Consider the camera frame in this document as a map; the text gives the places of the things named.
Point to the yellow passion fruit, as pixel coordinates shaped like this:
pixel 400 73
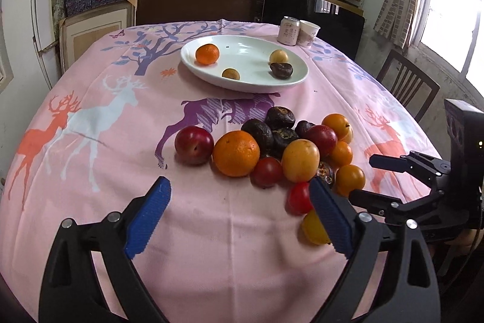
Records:
pixel 300 160

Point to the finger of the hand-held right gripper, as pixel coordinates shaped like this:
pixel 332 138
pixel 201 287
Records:
pixel 372 202
pixel 393 162

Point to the small tangerine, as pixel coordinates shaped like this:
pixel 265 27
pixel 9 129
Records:
pixel 207 54

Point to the small yellow fruit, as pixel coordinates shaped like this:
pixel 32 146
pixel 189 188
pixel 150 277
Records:
pixel 313 229

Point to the window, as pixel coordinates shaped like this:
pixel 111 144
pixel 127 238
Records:
pixel 452 9

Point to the large orange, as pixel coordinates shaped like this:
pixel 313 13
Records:
pixel 236 153

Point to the yellow-orange fruit with dark dot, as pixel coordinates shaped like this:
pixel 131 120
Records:
pixel 336 125

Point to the small red fruit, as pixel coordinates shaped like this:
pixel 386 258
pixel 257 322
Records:
pixel 267 172
pixel 298 198

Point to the printed paper cup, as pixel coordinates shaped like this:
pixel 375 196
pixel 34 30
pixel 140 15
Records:
pixel 308 33

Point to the black flat panel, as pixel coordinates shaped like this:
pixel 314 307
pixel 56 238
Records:
pixel 302 7

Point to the white door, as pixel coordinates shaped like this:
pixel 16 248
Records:
pixel 43 16

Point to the small orange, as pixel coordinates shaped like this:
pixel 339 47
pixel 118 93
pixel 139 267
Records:
pixel 341 154
pixel 350 180

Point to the pink deer print tablecloth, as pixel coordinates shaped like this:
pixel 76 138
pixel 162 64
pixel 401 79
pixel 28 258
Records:
pixel 113 156

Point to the dark wooden chair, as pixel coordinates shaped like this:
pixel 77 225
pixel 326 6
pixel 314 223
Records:
pixel 410 82

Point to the beige framed panel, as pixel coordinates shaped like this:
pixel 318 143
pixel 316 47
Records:
pixel 90 33

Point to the large red plum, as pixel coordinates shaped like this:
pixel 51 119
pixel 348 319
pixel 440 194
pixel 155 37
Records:
pixel 194 145

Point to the small tan round fruit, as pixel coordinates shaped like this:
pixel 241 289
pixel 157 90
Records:
pixel 279 56
pixel 230 74

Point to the brown wooden board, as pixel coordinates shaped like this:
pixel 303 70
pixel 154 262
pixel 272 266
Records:
pixel 196 5

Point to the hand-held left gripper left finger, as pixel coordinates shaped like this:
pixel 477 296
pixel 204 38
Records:
pixel 151 211

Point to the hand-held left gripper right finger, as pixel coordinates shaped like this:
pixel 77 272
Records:
pixel 329 215

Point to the white oval plate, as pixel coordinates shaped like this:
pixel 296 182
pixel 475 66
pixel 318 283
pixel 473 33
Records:
pixel 249 58

